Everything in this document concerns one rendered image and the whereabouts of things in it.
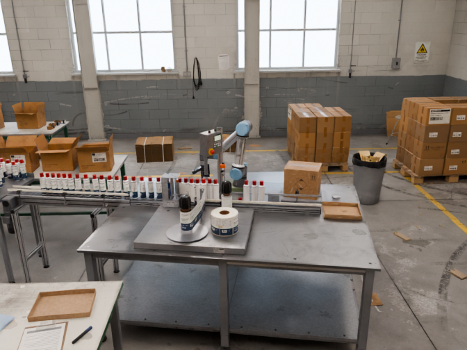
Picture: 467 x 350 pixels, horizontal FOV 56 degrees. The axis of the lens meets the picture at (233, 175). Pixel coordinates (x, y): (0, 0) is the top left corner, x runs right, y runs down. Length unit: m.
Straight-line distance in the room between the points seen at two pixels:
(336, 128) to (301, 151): 0.64
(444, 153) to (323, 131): 1.76
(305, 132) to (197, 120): 2.91
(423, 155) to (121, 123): 5.78
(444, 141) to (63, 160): 5.09
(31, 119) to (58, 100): 2.28
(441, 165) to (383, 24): 3.47
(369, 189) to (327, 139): 1.43
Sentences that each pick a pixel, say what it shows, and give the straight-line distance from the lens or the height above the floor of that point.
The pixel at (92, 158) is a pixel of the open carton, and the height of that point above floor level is 0.94.
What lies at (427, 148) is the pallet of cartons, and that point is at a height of 0.56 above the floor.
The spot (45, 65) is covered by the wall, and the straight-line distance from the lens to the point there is 9.64.
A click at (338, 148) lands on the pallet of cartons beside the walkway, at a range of 7.19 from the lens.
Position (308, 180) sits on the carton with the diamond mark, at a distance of 3.89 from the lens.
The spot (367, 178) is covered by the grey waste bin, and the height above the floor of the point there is 0.39.
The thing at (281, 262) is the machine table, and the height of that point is 0.83.
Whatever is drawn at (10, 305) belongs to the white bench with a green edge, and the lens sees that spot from 3.01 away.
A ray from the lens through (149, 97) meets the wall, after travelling 9.19.
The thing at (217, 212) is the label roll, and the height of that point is 1.02.
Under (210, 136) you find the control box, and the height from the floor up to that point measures 1.45.
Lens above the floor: 2.40
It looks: 20 degrees down
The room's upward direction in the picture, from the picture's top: 1 degrees counter-clockwise
